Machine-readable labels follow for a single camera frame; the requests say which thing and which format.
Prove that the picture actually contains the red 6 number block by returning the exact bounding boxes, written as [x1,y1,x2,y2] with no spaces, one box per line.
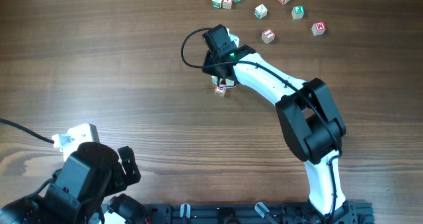
[214,85,227,97]

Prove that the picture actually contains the green Z letter block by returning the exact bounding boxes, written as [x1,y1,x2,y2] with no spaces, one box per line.
[212,0,223,9]

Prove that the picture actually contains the red V letter block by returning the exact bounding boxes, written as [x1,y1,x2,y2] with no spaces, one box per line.
[222,0,233,9]

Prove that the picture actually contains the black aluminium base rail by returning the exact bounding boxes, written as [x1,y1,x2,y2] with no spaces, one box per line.
[145,201,375,224]

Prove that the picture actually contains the blue-sided snail block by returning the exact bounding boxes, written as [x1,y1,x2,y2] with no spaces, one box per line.
[225,79,236,88]

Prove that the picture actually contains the red M letter block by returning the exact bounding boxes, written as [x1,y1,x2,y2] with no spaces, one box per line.
[311,22,327,36]

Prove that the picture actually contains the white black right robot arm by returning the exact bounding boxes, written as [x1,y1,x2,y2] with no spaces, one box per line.
[202,24,346,223]

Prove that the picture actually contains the green-sided pattern block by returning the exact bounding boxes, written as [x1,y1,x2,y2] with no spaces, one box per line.
[254,4,268,20]

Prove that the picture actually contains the green E letter block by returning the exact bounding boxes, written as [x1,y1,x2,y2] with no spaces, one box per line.
[291,5,305,20]

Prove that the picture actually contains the green-sided bird block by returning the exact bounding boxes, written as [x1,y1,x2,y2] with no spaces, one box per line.
[211,75,217,85]

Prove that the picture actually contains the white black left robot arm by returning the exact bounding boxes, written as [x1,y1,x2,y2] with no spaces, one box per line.
[1,142,149,223]

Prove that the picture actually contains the red I letter block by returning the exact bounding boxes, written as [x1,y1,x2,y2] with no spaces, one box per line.
[261,28,275,44]

